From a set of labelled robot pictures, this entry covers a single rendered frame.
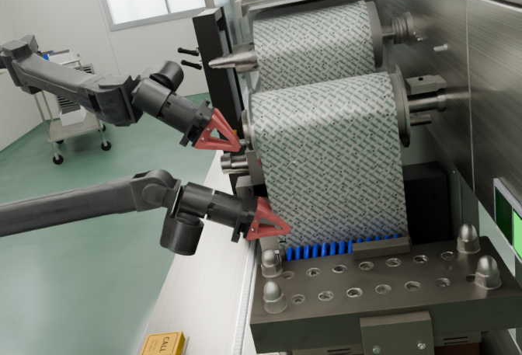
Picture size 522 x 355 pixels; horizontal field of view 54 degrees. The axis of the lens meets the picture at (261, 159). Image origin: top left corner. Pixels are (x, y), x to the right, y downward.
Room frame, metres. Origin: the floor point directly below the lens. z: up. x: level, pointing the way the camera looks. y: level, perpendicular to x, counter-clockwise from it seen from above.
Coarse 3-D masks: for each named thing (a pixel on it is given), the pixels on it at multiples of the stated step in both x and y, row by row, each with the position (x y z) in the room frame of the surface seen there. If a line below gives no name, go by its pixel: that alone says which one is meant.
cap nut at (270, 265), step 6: (264, 252) 0.76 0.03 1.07; (270, 252) 0.76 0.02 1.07; (264, 258) 0.76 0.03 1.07; (270, 258) 0.75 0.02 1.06; (276, 258) 0.76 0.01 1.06; (264, 264) 0.76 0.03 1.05; (270, 264) 0.75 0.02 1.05; (276, 264) 0.76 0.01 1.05; (264, 270) 0.76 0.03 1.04; (270, 270) 0.75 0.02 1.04; (276, 270) 0.75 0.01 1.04; (282, 270) 0.76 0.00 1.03; (264, 276) 0.76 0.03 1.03; (270, 276) 0.75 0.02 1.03; (276, 276) 0.75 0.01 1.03
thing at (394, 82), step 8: (392, 80) 0.84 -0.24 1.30; (392, 88) 0.82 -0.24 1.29; (400, 96) 0.81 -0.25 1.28; (248, 104) 0.87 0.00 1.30; (400, 104) 0.81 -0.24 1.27; (248, 112) 0.86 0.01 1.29; (400, 112) 0.80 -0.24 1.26; (248, 120) 0.85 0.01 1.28; (400, 120) 0.80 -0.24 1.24; (400, 128) 0.81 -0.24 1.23; (400, 136) 0.82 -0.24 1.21
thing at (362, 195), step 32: (320, 160) 0.82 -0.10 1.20; (352, 160) 0.81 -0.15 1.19; (384, 160) 0.80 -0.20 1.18; (288, 192) 0.83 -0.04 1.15; (320, 192) 0.82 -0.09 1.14; (352, 192) 0.81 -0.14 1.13; (384, 192) 0.80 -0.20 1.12; (320, 224) 0.82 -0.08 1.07; (352, 224) 0.81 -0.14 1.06; (384, 224) 0.80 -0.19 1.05
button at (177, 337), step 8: (152, 336) 0.80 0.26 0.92; (160, 336) 0.79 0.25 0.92; (168, 336) 0.79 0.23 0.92; (176, 336) 0.78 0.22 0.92; (144, 344) 0.78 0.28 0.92; (152, 344) 0.77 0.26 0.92; (160, 344) 0.77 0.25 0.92; (168, 344) 0.77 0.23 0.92; (176, 344) 0.76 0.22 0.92; (144, 352) 0.76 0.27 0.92; (152, 352) 0.75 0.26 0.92; (160, 352) 0.75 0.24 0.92; (168, 352) 0.74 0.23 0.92; (176, 352) 0.74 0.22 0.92
